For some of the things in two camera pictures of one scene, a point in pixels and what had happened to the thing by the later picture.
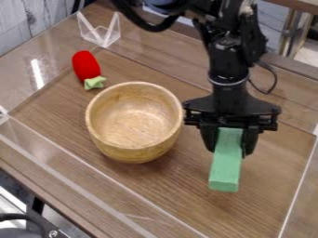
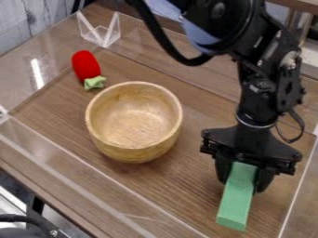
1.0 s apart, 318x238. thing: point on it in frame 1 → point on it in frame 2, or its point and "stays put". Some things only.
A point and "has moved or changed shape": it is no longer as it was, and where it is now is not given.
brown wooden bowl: (134, 119) stays put
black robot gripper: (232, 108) → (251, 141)
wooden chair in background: (296, 26) stays put
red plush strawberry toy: (88, 70) stays put
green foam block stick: (225, 171) has moved or changed shape
